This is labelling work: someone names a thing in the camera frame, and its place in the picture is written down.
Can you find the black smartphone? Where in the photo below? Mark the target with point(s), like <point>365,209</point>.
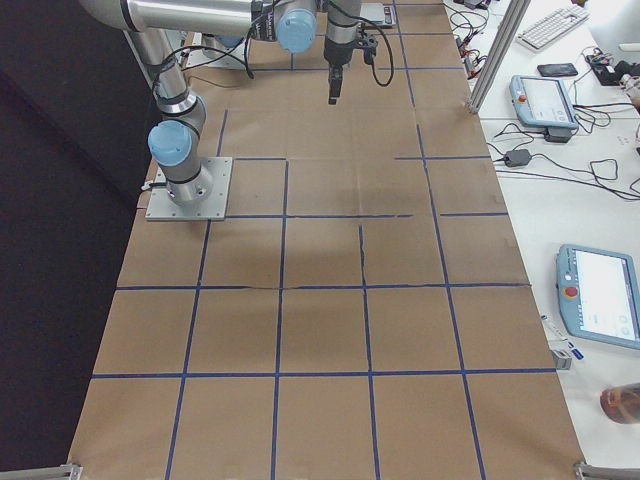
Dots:
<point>557,70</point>

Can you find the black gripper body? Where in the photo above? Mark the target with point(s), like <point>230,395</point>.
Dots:
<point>333,55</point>

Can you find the white keyboard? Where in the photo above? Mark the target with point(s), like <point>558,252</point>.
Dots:
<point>543,33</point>

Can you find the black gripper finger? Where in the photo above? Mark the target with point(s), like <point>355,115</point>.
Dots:
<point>335,79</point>

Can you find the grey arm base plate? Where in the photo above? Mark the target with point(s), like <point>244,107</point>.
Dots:
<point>223,51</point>
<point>204,198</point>

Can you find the silver digital kitchen scale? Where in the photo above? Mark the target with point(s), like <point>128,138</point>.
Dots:
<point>382,15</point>

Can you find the aluminium frame post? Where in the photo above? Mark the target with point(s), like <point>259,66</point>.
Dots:
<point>506,32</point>

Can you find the blue teach pendant tablet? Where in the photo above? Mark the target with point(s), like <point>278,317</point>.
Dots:
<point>542,102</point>

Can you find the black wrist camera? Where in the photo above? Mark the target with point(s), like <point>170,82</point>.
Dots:
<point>367,44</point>

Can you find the black power adapter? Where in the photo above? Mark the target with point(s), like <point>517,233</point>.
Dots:
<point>517,158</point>

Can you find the brown paper table cover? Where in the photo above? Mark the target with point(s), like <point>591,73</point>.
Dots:
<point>363,312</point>

